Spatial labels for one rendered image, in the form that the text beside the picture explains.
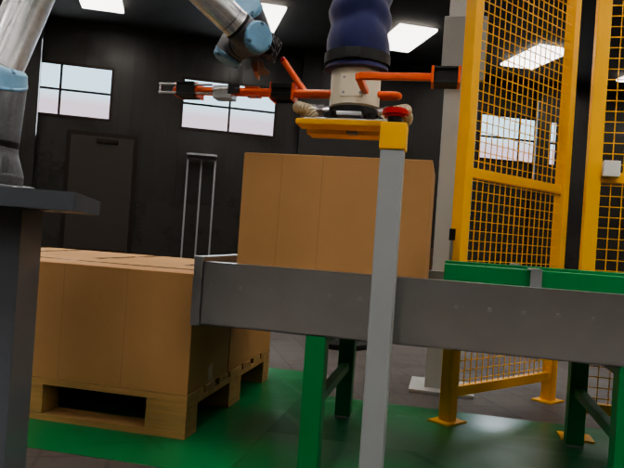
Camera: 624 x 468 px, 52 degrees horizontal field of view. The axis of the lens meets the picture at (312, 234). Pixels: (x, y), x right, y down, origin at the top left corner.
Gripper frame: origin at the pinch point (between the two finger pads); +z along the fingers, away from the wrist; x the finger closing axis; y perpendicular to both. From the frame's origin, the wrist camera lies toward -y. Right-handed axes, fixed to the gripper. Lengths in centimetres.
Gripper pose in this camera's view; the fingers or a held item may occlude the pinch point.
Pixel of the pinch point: (265, 61)
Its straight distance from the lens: 241.1
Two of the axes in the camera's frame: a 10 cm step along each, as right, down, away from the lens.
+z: 1.4, 2.3, 9.6
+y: 9.3, 3.1, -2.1
